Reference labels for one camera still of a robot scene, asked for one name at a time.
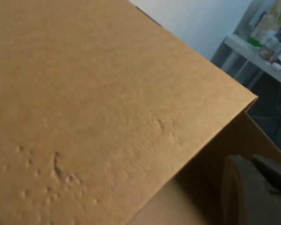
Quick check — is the brown cardboard shoe box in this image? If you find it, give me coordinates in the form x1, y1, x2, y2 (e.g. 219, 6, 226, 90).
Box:
0, 0, 281, 225

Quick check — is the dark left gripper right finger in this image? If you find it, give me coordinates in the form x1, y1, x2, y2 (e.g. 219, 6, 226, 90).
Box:
251, 154, 281, 197

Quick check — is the clear jar with orange label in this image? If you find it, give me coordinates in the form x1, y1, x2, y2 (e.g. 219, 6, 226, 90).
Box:
259, 37, 281, 62

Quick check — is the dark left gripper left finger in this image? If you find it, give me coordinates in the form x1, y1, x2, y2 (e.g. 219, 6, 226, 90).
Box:
221, 154, 281, 225

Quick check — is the white shelf table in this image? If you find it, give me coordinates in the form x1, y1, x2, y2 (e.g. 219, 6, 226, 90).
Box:
210, 32, 281, 91

